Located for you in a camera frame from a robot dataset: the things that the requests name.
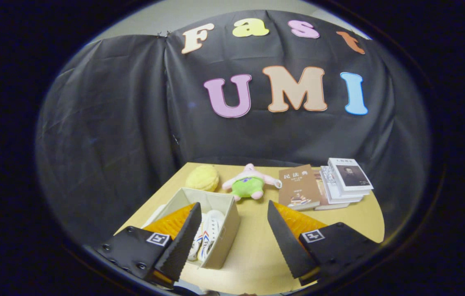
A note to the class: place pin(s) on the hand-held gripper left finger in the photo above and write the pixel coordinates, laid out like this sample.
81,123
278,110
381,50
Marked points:
183,246

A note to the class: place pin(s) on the cream fabric storage box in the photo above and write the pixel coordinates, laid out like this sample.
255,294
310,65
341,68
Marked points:
224,242

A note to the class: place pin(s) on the white portrait cover book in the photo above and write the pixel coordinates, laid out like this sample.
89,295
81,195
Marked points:
349,174

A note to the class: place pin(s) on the pink and green plush toy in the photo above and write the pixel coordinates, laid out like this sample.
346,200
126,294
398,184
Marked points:
247,187

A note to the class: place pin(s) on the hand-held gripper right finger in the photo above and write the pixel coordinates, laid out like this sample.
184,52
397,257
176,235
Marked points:
288,246

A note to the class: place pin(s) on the black backdrop cloth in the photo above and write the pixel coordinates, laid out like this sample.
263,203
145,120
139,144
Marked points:
133,123

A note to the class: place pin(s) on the white shoe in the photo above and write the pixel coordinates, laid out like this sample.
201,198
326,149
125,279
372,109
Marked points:
194,246
215,224

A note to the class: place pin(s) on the brown cover book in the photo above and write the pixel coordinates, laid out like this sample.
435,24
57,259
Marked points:
298,185

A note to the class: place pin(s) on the yellow fluffy plush toy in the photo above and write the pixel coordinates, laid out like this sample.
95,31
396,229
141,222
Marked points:
201,178

